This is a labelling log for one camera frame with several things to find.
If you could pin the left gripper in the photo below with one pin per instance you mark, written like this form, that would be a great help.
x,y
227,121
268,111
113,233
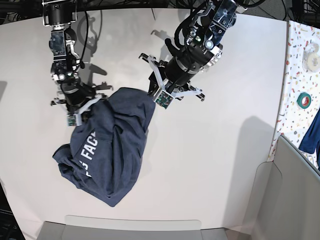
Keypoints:
x,y
176,74

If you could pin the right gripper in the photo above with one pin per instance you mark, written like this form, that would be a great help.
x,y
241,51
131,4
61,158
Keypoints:
x,y
77,94

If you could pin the dark blue printed t-shirt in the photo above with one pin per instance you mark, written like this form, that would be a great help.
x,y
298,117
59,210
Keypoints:
x,y
104,155

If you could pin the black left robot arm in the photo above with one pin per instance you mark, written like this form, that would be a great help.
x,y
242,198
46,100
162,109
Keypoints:
x,y
197,43

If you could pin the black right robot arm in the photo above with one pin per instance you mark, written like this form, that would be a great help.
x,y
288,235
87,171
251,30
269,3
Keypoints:
x,y
59,15

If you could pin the green tape roll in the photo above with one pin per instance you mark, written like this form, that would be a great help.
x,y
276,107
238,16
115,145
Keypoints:
x,y
304,100

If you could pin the terrazzo patterned side surface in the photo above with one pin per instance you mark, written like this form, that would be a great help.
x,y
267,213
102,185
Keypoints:
x,y
292,121

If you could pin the clear tape dispenser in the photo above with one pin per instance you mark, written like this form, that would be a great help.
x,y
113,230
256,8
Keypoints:
x,y
311,58

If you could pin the grey front divider panel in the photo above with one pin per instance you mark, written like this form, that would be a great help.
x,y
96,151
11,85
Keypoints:
x,y
91,228

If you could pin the blue cloth at right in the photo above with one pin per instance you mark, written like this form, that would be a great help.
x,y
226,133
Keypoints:
x,y
311,139

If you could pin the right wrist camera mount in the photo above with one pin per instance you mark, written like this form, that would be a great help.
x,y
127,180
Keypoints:
x,y
77,118

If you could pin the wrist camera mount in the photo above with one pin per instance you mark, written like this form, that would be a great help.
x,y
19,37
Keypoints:
x,y
77,118
160,87

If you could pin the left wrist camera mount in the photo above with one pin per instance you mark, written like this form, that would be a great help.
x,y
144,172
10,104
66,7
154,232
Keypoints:
x,y
160,87

